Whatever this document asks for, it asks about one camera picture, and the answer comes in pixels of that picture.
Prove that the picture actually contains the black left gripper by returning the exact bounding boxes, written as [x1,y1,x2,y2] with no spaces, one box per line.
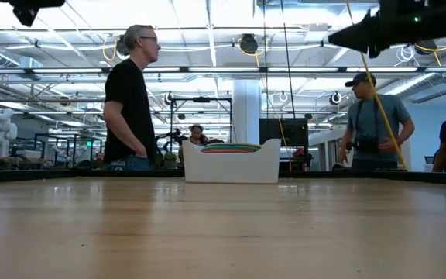
[0,0,66,27]

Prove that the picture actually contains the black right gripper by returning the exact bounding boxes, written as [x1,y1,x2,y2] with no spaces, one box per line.
[328,0,446,59]

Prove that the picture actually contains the green measuring cup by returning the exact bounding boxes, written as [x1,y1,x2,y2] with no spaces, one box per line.
[206,142,262,148]

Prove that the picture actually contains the orange measuring cup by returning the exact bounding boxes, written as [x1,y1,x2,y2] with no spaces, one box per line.
[201,147,262,153]

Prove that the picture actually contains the white plastic basket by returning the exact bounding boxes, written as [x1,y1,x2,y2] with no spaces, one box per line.
[181,138,283,184]

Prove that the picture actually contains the black monitor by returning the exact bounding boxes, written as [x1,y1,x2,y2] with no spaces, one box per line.
[259,117,309,158]

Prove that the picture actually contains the white building column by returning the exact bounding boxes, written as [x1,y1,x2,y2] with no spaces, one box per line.
[232,79,262,145]

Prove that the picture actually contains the small potted plant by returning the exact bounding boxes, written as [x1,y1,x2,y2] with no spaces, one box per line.
[163,152,178,170]

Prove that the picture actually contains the black hanging cable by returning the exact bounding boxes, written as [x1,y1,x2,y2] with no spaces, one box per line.
[280,0,297,119]

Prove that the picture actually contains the black handheld camera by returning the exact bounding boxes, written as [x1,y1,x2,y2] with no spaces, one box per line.
[347,133,382,154]

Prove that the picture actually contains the yellow hanging cable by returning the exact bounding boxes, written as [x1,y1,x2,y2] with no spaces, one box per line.
[345,0,409,171]

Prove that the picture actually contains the black table edge frame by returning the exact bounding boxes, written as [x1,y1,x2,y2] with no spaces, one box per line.
[0,168,446,186]

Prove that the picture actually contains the black frame stand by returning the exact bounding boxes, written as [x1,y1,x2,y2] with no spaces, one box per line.
[170,96,233,156]

